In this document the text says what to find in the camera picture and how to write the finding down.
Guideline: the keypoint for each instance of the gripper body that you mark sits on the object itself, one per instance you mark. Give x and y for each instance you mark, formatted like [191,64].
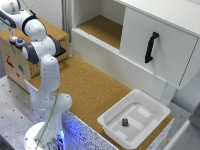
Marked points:
[7,19]

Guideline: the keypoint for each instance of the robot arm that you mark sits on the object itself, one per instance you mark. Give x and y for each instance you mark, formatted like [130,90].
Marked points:
[49,75]

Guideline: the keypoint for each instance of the red button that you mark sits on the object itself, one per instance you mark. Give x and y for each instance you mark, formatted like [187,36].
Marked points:
[13,39]

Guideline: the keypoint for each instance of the blue button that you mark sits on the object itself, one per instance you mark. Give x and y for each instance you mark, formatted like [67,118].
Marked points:
[20,42]

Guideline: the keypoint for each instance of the wooden drawer box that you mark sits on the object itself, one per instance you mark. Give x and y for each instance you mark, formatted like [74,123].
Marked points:
[15,71]

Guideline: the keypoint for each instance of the white cabinet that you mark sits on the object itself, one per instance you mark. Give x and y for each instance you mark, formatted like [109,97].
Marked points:
[100,58]

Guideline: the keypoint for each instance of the white plastic box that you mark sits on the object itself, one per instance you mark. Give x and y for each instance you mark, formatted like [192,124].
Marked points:
[113,124]

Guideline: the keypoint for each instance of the purple block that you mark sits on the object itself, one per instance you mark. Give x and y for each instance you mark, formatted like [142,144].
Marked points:
[125,122]

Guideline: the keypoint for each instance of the white sliding door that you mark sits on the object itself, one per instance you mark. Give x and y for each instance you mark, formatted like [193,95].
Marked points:
[166,56]

